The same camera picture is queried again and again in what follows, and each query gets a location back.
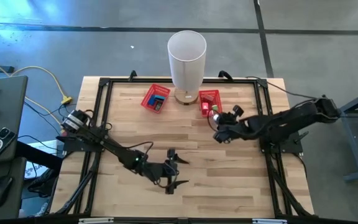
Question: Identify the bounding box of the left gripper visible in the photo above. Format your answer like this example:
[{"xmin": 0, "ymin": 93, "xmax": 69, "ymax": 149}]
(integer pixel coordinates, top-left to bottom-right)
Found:
[{"xmin": 149, "ymin": 148, "xmax": 190, "ymax": 195}]

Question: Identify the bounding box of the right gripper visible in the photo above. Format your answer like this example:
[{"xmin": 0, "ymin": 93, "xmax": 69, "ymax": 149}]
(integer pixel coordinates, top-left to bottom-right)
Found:
[{"xmin": 213, "ymin": 105, "xmax": 245, "ymax": 144}]

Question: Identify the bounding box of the red plastic basket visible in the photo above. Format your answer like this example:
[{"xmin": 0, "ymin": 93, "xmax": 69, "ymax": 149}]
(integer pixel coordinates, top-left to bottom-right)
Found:
[
  {"xmin": 140, "ymin": 83, "xmax": 171, "ymax": 113},
  {"xmin": 198, "ymin": 89, "xmax": 223, "ymax": 118}
]

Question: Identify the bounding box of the white shade table lamp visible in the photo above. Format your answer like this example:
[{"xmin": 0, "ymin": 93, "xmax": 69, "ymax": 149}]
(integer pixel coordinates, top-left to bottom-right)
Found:
[{"xmin": 167, "ymin": 30, "xmax": 208, "ymax": 106}]

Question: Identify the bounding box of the white table clamp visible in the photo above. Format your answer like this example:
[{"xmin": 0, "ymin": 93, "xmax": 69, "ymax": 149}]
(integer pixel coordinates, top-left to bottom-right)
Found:
[
  {"xmin": 78, "ymin": 217, "xmax": 114, "ymax": 224},
  {"xmin": 252, "ymin": 218, "xmax": 288, "ymax": 224}
]

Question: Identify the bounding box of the white printed box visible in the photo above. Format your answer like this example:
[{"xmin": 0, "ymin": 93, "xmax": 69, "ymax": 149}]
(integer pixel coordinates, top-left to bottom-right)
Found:
[{"xmin": 23, "ymin": 139, "xmax": 58, "ymax": 180}]

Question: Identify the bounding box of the black computer mouse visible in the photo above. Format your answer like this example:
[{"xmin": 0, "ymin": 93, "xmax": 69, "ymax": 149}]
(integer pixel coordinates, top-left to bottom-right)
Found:
[{"xmin": 0, "ymin": 175, "xmax": 14, "ymax": 208}]

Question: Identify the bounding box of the grey desk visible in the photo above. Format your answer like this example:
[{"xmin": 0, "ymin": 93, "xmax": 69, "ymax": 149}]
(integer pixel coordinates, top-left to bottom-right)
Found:
[{"xmin": 0, "ymin": 75, "xmax": 29, "ymax": 218}]

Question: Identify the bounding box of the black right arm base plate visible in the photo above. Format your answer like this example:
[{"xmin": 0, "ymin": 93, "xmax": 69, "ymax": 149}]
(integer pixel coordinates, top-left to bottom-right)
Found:
[{"xmin": 259, "ymin": 129, "xmax": 304, "ymax": 155}]

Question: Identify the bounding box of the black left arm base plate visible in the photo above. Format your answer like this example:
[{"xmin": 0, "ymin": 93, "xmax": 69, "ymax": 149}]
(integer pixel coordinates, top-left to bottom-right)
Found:
[{"xmin": 56, "ymin": 133, "xmax": 107, "ymax": 153}]

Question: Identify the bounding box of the black aluminium table frame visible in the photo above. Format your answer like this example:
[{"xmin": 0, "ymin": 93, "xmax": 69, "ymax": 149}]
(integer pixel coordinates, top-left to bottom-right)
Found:
[{"xmin": 54, "ymin": 77, "xmax": 315, "ymax": 218}]

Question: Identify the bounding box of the grey-blue table frame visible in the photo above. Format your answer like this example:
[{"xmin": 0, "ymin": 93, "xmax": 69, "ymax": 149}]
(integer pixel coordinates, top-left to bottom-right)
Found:
[{"xmin": 323, "ymin": 85, "xmax": 358, "ymax": 183}]

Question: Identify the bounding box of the yellow cable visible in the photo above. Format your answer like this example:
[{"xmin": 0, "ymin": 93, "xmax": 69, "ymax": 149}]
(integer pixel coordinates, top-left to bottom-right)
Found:
[{"xmin": 0, "ymin": 53, "xmax": 73, "ymax": 131}]

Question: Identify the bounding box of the black cable bundle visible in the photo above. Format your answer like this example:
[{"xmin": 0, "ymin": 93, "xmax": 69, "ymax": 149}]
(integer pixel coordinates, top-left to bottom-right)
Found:
[{"xmin": 26, "ymin": 167, "xmax": 58, "ymax": 200}]

